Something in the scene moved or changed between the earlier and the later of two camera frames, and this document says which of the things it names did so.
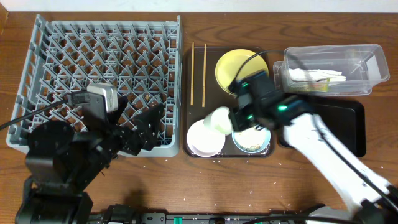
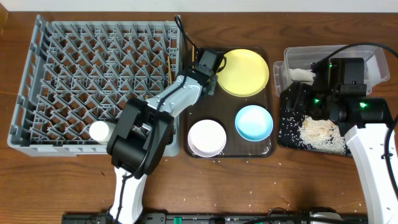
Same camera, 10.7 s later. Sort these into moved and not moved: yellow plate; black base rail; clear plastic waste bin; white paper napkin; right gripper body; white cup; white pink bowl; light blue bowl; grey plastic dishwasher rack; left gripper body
Moved: left gripper body; light blue bowl; right gripper body; white cup
Not moved: yellow plate; grey plastic dishwasher rack; white pink bowl; white paper napkin; clear plastic waste bin; black base rail
